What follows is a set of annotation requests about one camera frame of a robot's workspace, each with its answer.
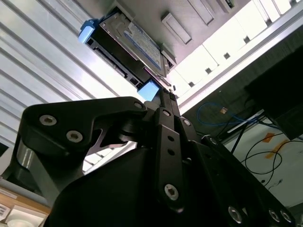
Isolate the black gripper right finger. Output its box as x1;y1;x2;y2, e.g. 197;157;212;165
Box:
170;93;296;227

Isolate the hard disk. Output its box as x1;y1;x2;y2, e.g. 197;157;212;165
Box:
78;7;177;101

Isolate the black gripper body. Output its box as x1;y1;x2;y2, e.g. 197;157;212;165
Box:
45;147;228;227

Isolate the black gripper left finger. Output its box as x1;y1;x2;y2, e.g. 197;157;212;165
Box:
14;89;190;213

